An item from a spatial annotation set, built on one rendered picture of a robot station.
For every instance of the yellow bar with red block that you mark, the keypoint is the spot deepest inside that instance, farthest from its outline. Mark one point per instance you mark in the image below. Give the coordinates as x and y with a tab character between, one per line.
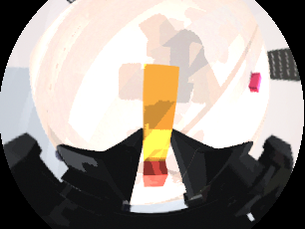
158	112

